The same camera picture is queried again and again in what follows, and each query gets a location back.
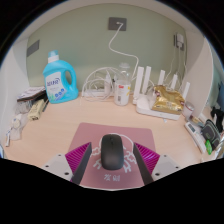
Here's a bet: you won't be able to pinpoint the white router with antennas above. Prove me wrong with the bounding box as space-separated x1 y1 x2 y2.
132 65 192 121

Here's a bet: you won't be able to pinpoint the clear bottle with white label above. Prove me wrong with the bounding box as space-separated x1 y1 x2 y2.
113 62 132 107

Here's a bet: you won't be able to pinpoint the dark printed packet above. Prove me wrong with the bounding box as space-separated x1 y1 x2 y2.
16 85 47 104

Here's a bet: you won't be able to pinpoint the pale yellow small box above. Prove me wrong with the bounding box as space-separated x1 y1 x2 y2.
27 98 46 121

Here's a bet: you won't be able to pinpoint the black computer mouse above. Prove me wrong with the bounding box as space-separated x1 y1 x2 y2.
100 133 126 171

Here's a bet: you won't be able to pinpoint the white socket cable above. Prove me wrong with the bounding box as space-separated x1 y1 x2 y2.
108 22 140 81

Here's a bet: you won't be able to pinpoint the white wall charger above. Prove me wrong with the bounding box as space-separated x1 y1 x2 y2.
175 32 185 51

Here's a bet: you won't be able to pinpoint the white shelf unit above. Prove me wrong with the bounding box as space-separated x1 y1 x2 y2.
184 26 216 118

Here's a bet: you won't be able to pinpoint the pink printed mouse pad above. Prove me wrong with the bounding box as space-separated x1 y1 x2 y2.
68 122 157 188

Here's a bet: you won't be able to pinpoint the gold foil snack bag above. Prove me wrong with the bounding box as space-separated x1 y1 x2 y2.
150 84 186 116

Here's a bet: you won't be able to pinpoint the blue detergent bottle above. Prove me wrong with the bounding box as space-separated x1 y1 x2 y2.
42 50 80 105

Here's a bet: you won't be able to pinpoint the dark grey wall plate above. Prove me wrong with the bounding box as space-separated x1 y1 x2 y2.
26 39 41 58

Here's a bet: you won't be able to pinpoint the white charger cables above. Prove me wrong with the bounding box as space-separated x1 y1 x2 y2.
166 48 188 88

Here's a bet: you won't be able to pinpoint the small jar with pink lid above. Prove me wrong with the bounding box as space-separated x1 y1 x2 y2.
182 100 196 121

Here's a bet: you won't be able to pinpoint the black cloth bag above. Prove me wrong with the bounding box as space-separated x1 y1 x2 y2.
210 105 224 133

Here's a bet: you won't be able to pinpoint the dark grey wall socket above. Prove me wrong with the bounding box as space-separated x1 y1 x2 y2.
107 16 128 32

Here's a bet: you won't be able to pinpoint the grey socket under charger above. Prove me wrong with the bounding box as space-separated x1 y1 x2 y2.
173 32 186 52

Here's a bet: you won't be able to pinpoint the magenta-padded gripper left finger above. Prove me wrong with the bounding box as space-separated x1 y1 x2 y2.
42 142 94 186

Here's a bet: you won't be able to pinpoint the white remote control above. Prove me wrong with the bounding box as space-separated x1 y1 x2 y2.
184 121 208 154

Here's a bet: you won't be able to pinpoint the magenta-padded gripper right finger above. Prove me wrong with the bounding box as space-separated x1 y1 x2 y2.
133 142 183 185

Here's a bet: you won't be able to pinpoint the coiled white cable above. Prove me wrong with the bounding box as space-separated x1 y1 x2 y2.
80 66 116 101

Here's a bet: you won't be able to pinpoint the green tissue pack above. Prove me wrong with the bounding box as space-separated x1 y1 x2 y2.
205 139 214 156

